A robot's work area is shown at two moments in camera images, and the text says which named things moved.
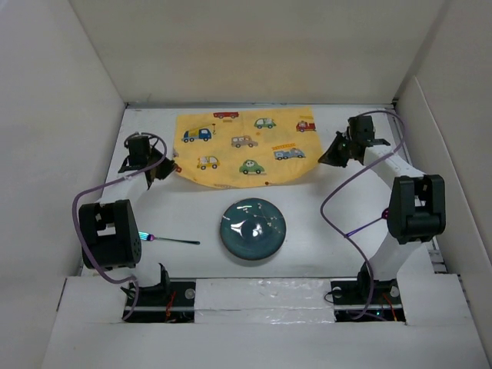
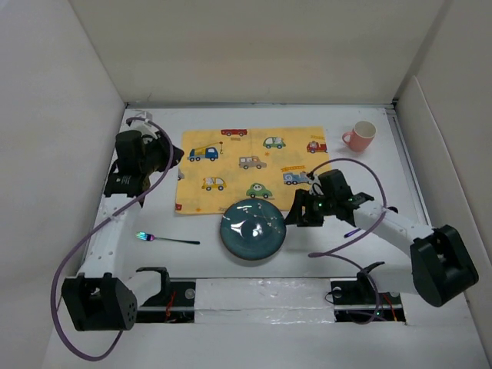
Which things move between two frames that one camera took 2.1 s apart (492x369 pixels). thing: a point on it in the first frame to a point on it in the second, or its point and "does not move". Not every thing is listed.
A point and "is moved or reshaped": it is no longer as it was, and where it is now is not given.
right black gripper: x=330 y=156 to x=302 y=197
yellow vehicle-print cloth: x=241 y=147 is moved or reshaped
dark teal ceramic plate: x=253 y=229 does not move
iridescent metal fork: x=151 y=237 does not move
